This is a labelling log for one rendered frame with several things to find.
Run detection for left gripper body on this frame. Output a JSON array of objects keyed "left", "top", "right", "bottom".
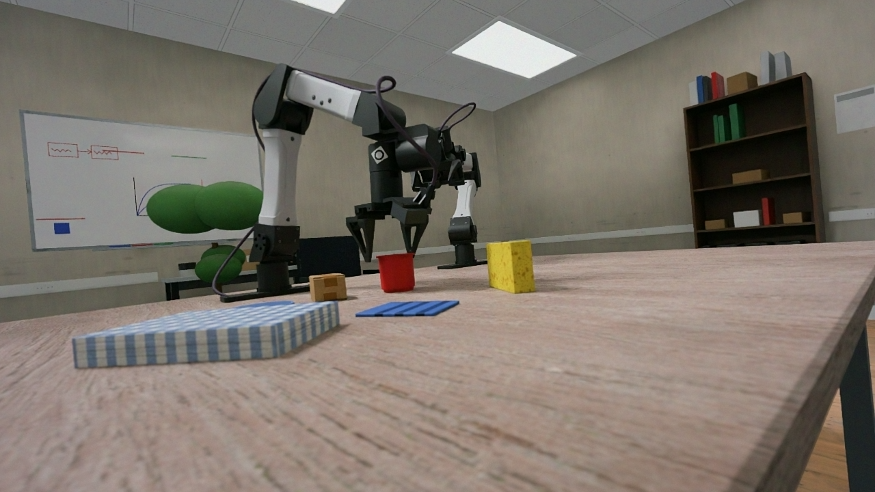
[{"left": 419, "top": 133, "right": 461, "bottom": 189}]

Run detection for yellow sponge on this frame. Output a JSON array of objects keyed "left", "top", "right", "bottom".
[{"left": 486, "top": 240, "right": 535, "bottom": 294}]

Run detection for red cup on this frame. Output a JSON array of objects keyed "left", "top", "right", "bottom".
[{"left": 376, "top": 253, "right": 415, "bottom": 293}]

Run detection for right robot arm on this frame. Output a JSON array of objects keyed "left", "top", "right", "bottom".
[{"left": 220, "top": 63, "right": 442, "bottom": 303}]

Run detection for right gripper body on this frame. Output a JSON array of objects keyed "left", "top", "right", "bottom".
[{"left": 346, "top": 171, "right": 435, "bottom": 221}]

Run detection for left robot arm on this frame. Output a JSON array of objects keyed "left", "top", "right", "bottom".
[{"left": 437, "top": 126, "right": 487, "bottom": 269}]

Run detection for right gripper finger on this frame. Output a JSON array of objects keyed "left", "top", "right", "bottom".
[
  {"left": 346, "top": 219, "right": 375, "bottom": 262},
  {"left": 400, "top": 218, "right": 429, "bottom": 254}
]

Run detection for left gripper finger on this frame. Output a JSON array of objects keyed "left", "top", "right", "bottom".
[
  {"left": 448, "top": 160, "right": 465, "bottom": 186},
  {"left": 410, "top": 172, "right": 422, "bottom": 192}
]

